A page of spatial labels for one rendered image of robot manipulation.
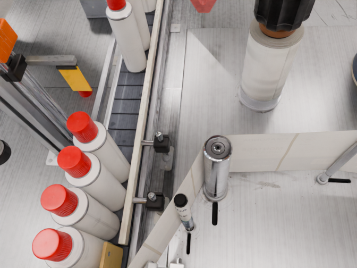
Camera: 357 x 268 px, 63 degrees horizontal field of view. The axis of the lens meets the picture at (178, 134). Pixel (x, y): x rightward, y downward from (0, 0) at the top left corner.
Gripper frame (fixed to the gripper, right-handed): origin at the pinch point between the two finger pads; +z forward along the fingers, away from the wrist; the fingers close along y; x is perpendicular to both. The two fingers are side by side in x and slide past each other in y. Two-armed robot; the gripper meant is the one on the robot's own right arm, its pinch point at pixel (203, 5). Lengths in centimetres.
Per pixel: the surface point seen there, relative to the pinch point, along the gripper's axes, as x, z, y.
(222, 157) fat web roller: -3.6, 10.3, -14.9
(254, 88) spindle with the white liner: -8.7, 22.9, 3.9
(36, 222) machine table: 33, 33, -24
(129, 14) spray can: 15.7, 14.4, 13.3
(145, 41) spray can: 16.3, 27.4, 18.3
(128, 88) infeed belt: 18.7, 30.0, 6.6
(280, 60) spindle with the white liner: -11.7, 14.7, 4.1
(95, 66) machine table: 31.3, 35.4, 16.1
